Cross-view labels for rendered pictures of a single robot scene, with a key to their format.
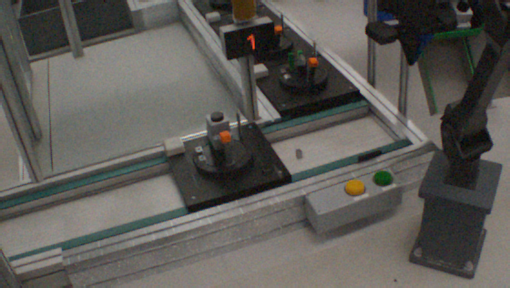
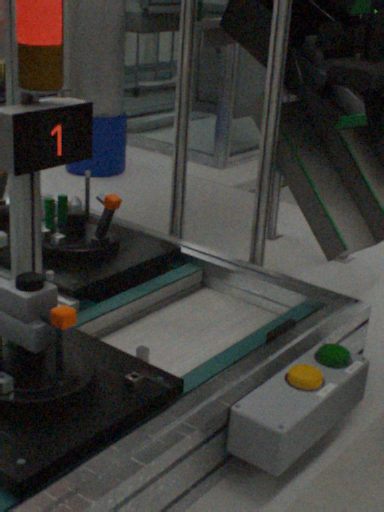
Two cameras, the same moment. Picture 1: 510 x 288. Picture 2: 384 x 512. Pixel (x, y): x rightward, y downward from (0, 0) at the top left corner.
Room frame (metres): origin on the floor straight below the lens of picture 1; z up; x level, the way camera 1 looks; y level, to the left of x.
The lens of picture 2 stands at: (0.35, 0.38, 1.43)
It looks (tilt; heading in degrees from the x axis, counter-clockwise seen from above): 22 degrees down; 323
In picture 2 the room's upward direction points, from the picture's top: 4 degrees clockwise
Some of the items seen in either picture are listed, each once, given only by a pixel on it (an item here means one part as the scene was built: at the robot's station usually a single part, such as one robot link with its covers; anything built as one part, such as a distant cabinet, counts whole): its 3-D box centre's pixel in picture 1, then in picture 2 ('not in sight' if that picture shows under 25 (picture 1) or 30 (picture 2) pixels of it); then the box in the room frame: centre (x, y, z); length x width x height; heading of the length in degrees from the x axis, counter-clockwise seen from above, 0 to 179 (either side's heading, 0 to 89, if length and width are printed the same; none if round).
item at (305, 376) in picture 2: (354, 188); (304, 379); (0.88, -0.19, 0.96); 0.04 x 0.04 x 0.02
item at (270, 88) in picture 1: (301, 66); (75, 220); (1.35, -0.14, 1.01); 0.24 x 0.24 x 0.13; 17
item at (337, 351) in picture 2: (382, 179); (333, 357); (0.90, -0.26, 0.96); 0.04 x 0.04 x 0.02
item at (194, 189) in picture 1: (224, 163); (32, 388); (1.02, 0.09, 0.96); 0.24 x 0.24 x 0.02; 17
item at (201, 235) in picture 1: (263, 213); (157, 466); (0.89, 0.01, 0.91); 0.89 x 0.06 x 0.11; 107
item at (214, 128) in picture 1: (217, 125); (24, 304); (1.03, 0.09, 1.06); 0.08 x 0.04 x 0.07; 17
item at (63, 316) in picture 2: (225, 146); (58, 340); (0.98, 0.07, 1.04); 0.04 x 0.02 x 0.08; 17
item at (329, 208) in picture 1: (354, 199); (301, 402); (0.88, -0.19, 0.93); 0.21 x 0.07 x 0.06; 107
